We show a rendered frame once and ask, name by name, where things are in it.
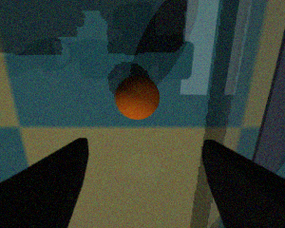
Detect see-through grey ball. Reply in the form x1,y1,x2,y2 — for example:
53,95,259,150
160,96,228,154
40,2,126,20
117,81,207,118
114,75,137,120

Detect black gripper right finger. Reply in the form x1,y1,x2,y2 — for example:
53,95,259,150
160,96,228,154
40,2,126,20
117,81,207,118
202,140,285,228

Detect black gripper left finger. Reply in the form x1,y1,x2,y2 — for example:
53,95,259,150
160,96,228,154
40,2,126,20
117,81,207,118
0,138,88,228

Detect dark brown ball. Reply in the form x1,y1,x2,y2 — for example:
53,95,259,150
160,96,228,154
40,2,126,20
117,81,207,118
135,75,160,120

